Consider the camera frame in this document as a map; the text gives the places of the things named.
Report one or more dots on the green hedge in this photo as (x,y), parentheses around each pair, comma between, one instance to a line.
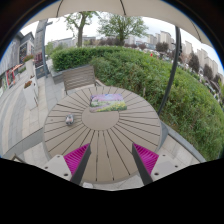
(190,109)

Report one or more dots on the colourful floral mouse pad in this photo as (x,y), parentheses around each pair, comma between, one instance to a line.
(107,103)

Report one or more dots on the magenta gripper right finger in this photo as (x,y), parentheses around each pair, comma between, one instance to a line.
(152,166)

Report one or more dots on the round slatted wooden table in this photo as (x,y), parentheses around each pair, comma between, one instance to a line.
(109,134)

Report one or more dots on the slatted wooden chair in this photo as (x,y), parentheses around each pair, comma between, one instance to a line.
(78,77)

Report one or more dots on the small patterned computer mouse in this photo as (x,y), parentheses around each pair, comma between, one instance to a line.
(69,119)

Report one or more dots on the dark curved parasol pole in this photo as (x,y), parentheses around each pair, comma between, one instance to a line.
(173,69)

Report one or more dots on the beige parasol canopy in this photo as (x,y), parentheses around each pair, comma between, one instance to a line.
(157,9)

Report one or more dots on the white planter box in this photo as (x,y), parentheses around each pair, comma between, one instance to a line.
(28,60)
(30,91)

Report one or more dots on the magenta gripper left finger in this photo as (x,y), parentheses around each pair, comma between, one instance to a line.
(70,167)

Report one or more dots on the white planter box far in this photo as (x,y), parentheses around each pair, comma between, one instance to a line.
(28,60)

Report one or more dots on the white planter box near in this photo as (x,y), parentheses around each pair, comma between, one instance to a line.
(30,91)

